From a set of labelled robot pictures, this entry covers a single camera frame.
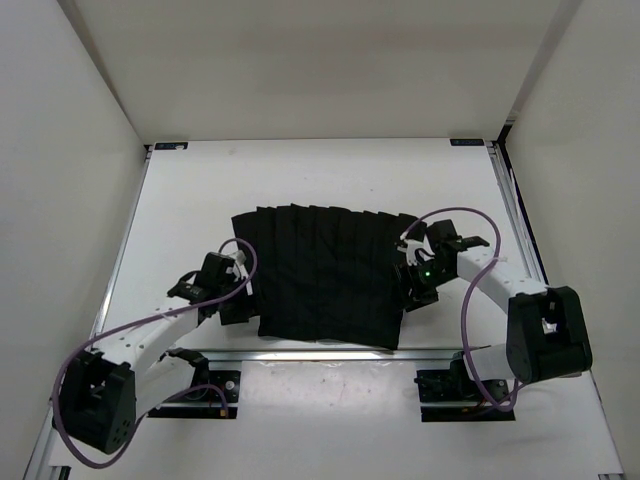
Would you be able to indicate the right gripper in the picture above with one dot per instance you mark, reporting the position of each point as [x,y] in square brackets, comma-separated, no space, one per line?
[417,297]

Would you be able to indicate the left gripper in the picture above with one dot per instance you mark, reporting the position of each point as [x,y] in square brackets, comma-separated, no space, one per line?
[240,315]

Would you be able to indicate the black skirt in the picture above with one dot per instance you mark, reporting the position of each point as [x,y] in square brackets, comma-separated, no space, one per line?
[326,273]

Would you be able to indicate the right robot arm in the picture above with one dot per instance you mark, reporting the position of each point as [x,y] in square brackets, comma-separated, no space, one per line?
[546,334]

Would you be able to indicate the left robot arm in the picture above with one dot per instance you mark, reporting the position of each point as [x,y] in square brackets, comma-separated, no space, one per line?
[108,385]

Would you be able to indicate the right blue corner label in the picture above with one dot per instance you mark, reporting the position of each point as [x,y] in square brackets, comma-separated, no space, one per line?
[466,142]

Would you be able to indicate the blue corner label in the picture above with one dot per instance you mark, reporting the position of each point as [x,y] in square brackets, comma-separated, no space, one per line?
[466,142]
[171,146]

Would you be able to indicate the left blue corner label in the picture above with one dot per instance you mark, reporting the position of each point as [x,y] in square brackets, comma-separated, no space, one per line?
[171,146]

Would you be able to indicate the front aluminium rail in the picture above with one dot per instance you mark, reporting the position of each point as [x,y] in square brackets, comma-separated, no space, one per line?
[234,356]

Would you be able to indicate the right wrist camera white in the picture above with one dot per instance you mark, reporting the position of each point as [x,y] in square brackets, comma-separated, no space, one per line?
[415,251]

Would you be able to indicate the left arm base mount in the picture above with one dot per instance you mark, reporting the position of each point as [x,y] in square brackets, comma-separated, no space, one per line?
[213,393]

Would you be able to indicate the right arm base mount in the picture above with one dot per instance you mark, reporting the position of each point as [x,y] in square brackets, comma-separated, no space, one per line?
[449,395]

